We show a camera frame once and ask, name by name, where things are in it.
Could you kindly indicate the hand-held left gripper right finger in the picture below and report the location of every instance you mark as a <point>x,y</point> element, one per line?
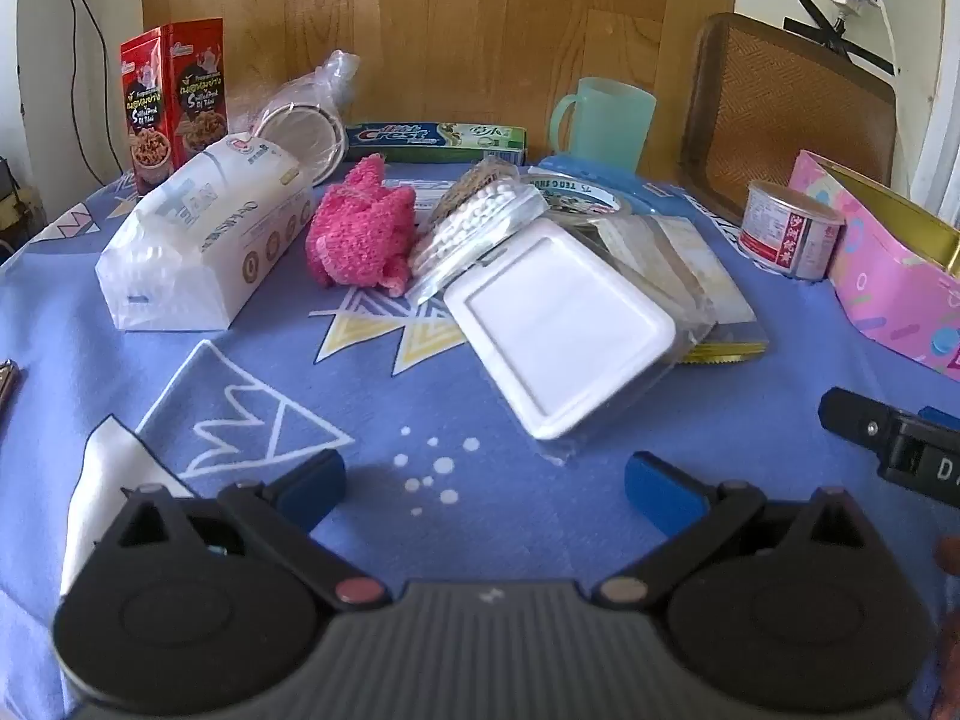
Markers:
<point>660,487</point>

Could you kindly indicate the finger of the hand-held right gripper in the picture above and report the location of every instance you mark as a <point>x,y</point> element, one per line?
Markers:
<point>855,416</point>
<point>941,417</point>

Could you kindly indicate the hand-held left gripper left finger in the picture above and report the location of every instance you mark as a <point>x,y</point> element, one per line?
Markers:
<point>315,481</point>

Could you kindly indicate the pink tin box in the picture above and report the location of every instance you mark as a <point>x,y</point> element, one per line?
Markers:
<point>877,270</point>

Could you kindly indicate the white foam tray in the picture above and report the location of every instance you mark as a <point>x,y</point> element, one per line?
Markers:
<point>559,322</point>

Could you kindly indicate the pink fuzzy cloth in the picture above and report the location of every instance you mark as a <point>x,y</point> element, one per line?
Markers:
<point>360,229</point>

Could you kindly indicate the adhesive tape roll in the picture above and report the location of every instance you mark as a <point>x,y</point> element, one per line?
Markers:
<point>574,195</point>

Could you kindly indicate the bag of cotton swabs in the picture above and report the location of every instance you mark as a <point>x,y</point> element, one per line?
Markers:
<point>480,221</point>

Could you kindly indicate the person's right hand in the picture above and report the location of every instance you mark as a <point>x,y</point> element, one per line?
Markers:
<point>948,559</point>

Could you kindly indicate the blue printed tablecloth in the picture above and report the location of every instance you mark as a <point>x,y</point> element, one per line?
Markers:
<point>390,397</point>

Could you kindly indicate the yellow packet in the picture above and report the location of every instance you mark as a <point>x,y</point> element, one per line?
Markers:
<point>731,349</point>

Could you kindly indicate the tin can with red label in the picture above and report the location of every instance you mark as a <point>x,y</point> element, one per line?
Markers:
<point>787,229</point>

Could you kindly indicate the white tissue pack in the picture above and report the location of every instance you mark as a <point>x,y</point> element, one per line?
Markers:
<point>199,232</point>

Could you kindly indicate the brown woven mat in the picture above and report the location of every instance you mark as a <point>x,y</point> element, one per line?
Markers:
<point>787,112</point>

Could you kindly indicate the dark striped object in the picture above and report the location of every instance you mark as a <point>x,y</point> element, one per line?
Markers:
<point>6,384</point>

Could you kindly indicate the green toothpaste box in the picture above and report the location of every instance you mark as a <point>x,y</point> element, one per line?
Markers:
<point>427,139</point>

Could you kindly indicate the paper plates in bag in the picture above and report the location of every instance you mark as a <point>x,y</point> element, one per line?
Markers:
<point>304,116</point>

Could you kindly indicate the green plastic cup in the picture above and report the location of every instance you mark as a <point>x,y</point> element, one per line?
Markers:
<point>607,124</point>

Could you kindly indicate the black tape cross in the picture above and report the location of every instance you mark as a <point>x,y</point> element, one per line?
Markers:
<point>829,34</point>

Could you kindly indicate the red snack box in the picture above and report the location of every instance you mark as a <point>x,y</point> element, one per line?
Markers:
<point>176,101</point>

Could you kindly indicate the dark cluttered shelf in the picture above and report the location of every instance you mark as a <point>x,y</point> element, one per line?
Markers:
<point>13,202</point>

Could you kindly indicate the wood pattern wall sheet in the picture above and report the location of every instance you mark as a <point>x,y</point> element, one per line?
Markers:
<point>465,30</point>

